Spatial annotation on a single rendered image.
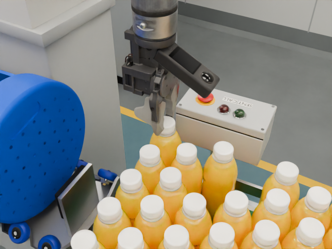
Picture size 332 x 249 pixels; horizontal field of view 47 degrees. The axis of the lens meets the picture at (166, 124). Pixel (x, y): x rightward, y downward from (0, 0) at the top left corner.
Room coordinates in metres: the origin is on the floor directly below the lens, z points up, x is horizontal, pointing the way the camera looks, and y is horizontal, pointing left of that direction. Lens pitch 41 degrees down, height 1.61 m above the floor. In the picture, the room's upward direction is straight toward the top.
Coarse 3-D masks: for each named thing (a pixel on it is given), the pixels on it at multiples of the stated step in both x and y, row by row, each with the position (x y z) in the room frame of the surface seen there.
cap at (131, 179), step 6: (126, 174) 0.45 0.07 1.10; (132, 174) 0.45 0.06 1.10; (138, 174) 0.45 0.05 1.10; (120, 180) 0.44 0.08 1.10; (126, 180) 0.44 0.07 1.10; (132, 180) 0.44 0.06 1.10; (138, 180) 0.44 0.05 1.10; (126, 186) 0.43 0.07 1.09; (132, 186) 0.43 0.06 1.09; (138, 186) 0.44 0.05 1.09
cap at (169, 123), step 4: (164, 116) 0.60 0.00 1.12; (168, 116) 0.60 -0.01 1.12; (164, 120) 0.58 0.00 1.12; (168, 120) 0.58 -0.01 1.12; (172, 120) 0.58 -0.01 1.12; (164, 124) 0.57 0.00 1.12; (168, 124) 0.57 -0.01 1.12; (172, 124) 0.57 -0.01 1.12; (164, 128) 0.56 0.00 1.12; (168, 128) 0.56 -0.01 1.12; (172, 128) 0.57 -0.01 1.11; (164, 132) 0.56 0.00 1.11; (168, 132) 0.56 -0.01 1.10
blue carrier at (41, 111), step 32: (0, 96) 0.51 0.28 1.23; (32, 96) 0.53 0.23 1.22; (64, 96) 0.59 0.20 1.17; (0, 128) 0.46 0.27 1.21; (32, 128) 0.51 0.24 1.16; (64, 128) 0.58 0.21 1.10; (0, 160) 0.44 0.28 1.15; (32, 160) 0.49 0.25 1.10; (64, 160) 0.56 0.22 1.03; (0, 192) 0.42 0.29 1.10; (32, 192) 0.47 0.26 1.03
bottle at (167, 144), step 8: (152, 136) 0.58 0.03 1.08; (160, 136) 0.57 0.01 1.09; (168, 136) 0.56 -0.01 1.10; (176, 136) 0.57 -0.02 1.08; (152, 144) 0.56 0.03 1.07; (160, 144) 0.55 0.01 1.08; (168, 144) 0.55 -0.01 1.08; (176, 144) 0.56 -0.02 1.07; (160, 152) 0.55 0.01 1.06; (168, 152) 0.55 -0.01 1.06; (176, 152) 0.55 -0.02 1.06; (168, 160) 0.55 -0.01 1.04
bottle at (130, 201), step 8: (120, 184) 0.45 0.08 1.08; (144, 184) 0.46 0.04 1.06; (120, 192) 0.44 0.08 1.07; (128, 192) 0.43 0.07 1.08; (136, 192) 0.43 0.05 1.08; (144, 192) 0.44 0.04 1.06; (120, 200) 0.43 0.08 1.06; (128, 200) 0.42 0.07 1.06; (136, 200) 0.43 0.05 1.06; (128, 208) 0.42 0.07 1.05; (136, 208) 0.42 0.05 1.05; (128, 216) 0.42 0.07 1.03
